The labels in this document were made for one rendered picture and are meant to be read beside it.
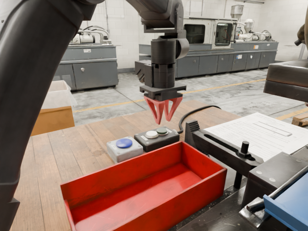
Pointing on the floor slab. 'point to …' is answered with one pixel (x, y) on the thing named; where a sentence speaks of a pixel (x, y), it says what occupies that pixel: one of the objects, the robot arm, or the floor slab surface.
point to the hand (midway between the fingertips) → (162, 119)
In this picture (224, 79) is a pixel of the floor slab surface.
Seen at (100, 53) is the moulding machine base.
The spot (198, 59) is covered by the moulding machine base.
